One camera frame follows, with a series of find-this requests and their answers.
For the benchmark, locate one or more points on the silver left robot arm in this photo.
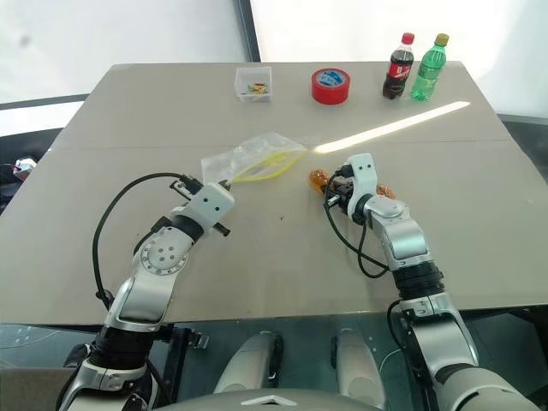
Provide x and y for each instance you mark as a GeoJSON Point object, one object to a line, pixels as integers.
{"type": "Point", "coordinates": [158, 257]}

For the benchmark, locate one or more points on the silver robot leg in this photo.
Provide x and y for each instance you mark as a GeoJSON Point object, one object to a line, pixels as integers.
{"type": "Point", "coordinates": [248, 364]}
{"type": "Point", "coordinates": [357, 368]}

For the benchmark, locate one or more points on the dark window frame post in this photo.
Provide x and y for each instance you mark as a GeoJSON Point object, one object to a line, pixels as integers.
{"type": "Point", "coordinates": [248, 30]}

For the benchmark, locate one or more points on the orange snack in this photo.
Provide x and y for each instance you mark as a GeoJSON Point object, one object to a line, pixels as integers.
{"type": "Point", "coordinates": [385, 191]}
{"type": "Point", "coordinates": [318, 179]}

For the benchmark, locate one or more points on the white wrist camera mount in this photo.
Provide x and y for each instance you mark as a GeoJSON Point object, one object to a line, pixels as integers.
{"type": "Point", "coordinates": [212, 204]}
{"type": "Point", "coordinates": [364, 173]}

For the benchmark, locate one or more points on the shiny chrome object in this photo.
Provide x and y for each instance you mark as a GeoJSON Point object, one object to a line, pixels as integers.
{"type": "Point", "coordinates": [25, 166]}

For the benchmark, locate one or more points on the grey robot torso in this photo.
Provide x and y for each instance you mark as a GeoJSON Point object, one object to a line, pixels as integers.
{"type": "Point", "coordinates": [265, 401]}

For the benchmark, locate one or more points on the black table leg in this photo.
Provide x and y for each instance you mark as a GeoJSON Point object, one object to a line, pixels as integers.
{"type": "Point", "coordinates": [182, 359]}

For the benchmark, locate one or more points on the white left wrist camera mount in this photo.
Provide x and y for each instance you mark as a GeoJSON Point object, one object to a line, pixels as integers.
{"type": "Point", "coordinates": [212, 204]}

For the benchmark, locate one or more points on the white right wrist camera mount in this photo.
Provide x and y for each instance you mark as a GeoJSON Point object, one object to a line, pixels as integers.
{"type": "Point", "coordinates": [364, 173]}

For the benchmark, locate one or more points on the clear plastic box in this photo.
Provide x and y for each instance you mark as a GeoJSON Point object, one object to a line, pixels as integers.
{"type": "Point", "coordinates": [253, 79]}

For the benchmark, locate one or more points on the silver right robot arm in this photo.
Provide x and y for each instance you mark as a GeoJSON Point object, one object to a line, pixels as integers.
{"type": "Point", "coordinates": [404, 240]}

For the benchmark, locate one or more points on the silver left robot leg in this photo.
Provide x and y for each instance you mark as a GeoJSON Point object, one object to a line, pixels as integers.
{"type": "Point", "coordinates": [248, 364]}

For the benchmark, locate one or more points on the red tape roll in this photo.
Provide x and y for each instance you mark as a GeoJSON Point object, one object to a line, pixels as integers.
{"type": "Point", "coordinates": [330, 87]}

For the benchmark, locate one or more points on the green bottle yellow cap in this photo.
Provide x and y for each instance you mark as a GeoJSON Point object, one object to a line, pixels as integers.
{"type": "Point", "coordinates": [428, 70]}

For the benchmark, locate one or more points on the clear plastic zip bag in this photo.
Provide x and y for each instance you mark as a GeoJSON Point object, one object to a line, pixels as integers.
{"type": "Point", "coordinates": [257, 147]}

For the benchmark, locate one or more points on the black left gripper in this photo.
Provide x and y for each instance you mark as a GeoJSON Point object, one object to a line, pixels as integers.
{"type": "Point", "coordinates": [187, 186]}

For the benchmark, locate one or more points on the silver right robot leg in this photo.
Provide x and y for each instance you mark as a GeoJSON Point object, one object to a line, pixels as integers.
{"type": "Point", "coordinates": [357, 368]}

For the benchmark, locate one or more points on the cola bottle red cap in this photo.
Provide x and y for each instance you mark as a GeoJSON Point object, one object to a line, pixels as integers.
{"type": "Point", "coordinates": [397, 70]}

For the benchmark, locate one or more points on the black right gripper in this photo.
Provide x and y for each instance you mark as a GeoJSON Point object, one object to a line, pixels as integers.
{"type": "Point", "coordinates": [344, 190]}

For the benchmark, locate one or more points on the small colourful items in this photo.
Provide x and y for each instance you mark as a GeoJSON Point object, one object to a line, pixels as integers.
{"type": "Point", "coordinates": [257, 89]}

